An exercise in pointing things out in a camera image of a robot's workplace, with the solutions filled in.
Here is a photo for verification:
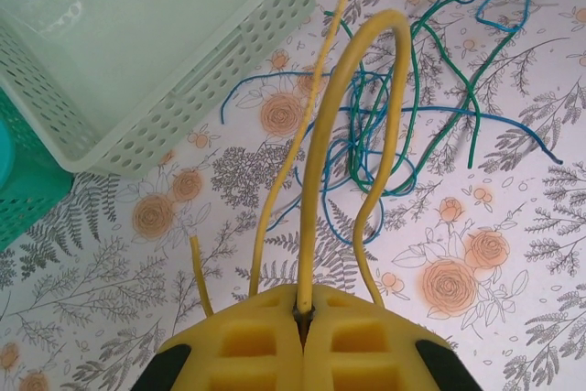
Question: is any teal plastic basket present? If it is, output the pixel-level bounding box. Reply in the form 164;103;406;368
0;88;74;253

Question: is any mint green plastic basket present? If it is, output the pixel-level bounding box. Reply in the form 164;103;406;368
0;0;317;179

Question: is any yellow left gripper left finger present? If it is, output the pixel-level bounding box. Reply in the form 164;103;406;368
132;284;306;391

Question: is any yellow cable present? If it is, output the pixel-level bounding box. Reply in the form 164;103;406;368
297;9;411;319
190;0;367;319

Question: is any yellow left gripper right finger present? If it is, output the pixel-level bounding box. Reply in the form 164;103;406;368
302;284;480;391

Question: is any floral print tablecloth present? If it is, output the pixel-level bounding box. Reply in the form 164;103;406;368
0;0;586;391

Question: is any green cable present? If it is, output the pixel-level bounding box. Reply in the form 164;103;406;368
414;15;527;170
350;0;505;198

